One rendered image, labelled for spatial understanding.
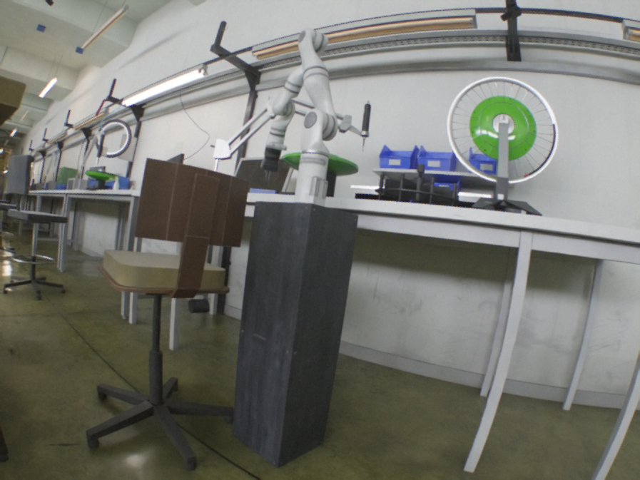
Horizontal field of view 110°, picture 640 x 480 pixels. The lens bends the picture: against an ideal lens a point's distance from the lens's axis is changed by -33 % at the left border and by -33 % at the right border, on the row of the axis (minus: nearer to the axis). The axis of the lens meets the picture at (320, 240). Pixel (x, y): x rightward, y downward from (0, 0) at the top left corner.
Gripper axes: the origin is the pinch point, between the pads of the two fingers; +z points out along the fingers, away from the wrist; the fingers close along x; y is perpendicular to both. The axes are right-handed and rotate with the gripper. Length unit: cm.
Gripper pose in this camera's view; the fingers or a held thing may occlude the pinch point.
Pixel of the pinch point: (266, 184)
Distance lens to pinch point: 150.9
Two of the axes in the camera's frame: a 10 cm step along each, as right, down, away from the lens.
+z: -2.7, 8.6, 4.4
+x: -9.4, -1.3, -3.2
